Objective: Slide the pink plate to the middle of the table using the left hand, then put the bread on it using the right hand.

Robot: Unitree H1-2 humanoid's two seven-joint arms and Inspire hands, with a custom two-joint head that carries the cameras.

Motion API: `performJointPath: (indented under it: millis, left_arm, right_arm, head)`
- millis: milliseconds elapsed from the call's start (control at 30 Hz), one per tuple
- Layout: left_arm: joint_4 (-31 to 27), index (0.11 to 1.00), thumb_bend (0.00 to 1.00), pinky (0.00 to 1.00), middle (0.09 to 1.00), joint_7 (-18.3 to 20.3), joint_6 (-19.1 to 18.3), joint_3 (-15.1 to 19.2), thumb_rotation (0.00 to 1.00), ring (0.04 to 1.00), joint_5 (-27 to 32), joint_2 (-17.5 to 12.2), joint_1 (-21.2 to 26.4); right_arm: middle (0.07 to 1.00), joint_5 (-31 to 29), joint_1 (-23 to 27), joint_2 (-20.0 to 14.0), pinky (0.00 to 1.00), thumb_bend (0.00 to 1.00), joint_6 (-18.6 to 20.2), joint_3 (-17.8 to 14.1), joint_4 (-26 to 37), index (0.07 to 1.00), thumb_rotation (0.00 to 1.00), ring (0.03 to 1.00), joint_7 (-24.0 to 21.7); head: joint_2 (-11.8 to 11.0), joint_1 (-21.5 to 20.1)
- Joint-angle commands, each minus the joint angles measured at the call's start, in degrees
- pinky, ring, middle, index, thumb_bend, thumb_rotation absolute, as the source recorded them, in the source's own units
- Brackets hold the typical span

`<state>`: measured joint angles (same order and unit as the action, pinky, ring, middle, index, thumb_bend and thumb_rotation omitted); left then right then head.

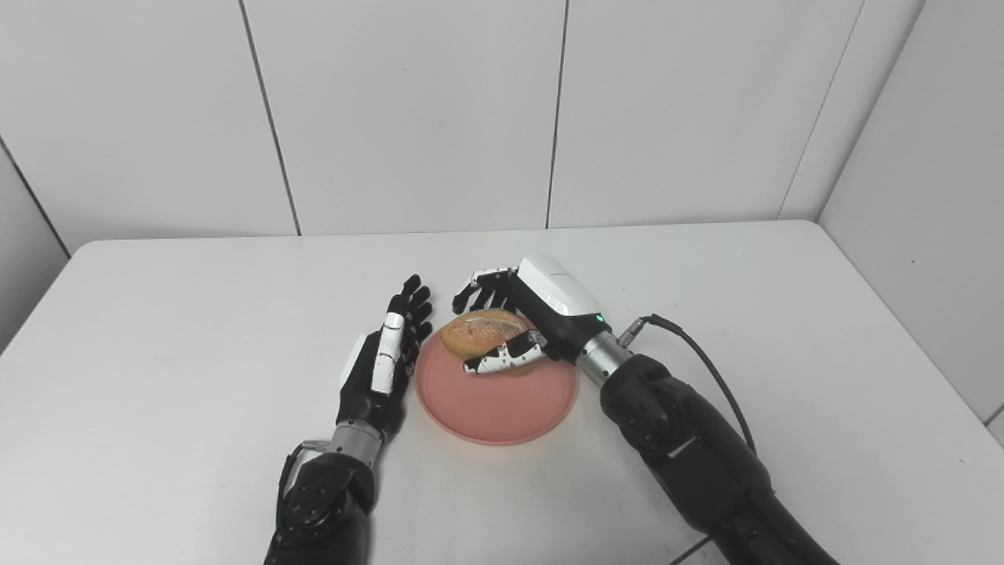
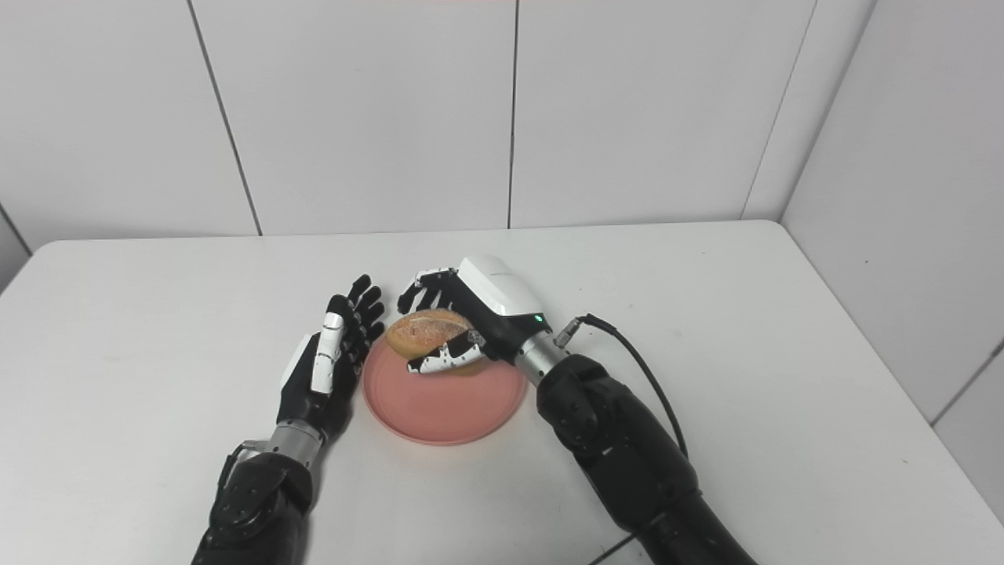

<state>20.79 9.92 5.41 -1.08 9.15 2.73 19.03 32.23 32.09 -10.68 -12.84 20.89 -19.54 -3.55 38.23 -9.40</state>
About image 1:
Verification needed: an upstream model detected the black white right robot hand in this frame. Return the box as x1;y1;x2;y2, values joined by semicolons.
452;255;613;376

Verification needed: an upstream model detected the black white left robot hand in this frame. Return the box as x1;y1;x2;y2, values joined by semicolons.
336;274;434;440

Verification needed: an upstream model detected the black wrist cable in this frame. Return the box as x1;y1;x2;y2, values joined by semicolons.
275;439;330;536
618;314;758;456

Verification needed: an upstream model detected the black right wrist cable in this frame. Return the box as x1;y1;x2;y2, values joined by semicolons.
618;314;758;456

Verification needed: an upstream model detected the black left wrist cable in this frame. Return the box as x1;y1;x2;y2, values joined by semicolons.
275;439;330;536

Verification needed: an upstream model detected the golden bread roll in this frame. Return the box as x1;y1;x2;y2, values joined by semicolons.
441;308;542;376

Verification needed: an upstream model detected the pink round plate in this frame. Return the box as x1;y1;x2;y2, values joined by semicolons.
415;314;580;447

